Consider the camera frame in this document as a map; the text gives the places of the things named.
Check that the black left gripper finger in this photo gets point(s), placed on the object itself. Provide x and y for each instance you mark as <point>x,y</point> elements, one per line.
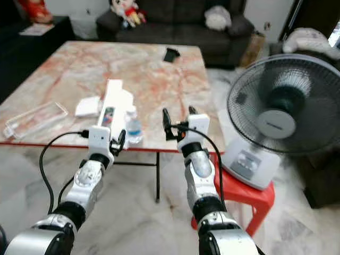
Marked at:
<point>122,137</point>

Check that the cartoon boy plush doll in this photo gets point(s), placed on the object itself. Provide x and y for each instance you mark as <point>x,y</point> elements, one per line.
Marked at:
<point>127,11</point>

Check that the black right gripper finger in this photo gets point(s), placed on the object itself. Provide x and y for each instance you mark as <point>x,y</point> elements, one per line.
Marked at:
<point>167,121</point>
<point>192,110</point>

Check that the brown cardboard box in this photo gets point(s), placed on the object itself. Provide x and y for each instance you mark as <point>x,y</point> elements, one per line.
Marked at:
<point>254,49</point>

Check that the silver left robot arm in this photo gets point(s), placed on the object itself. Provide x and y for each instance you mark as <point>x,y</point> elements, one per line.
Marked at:
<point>87,183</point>

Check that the clear plastic tray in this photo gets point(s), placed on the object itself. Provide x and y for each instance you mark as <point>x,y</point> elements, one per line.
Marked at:
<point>36,120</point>

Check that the dark grey sofa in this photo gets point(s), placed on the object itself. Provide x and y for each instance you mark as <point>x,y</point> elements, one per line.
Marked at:
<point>178,32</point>

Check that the black white table fan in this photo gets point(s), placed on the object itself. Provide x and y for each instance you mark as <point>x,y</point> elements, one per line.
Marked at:
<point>276,123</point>

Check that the black metal table frame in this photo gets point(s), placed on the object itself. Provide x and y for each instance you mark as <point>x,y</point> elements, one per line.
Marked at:
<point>157,175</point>

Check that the white patterned pillow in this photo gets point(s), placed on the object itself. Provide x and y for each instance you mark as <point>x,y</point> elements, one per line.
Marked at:
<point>308,42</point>

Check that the red plastic stool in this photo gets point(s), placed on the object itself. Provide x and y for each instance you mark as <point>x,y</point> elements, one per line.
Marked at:
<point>249,199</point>

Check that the small white box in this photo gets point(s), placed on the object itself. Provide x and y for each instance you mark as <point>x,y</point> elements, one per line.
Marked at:
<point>88,107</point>

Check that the small black case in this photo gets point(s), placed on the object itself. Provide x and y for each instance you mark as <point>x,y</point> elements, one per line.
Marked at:
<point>172,54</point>

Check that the white fluffy plush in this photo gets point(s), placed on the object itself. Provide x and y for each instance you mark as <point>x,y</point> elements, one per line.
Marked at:
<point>218,18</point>

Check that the white printed booklet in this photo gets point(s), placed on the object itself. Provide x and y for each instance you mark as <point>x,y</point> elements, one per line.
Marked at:
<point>36,30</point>

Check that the long white phone carton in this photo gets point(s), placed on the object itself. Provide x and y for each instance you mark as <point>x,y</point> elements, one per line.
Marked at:
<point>118,98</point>

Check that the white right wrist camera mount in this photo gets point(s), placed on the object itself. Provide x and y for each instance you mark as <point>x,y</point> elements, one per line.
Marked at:
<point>197,125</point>

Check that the red festive figure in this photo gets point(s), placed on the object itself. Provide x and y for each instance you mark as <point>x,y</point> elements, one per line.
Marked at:
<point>36,10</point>

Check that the small clear water bottle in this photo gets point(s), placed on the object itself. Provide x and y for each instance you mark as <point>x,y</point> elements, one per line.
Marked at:
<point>134,127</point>

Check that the black low tv cabinet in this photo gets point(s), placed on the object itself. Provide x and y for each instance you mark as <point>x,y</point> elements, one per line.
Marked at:
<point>26,58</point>

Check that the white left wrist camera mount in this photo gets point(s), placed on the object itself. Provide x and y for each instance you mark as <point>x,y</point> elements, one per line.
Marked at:
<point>101,139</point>

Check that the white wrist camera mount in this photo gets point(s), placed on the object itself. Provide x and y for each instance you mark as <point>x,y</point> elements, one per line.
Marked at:
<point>101,139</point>
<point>197,125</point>

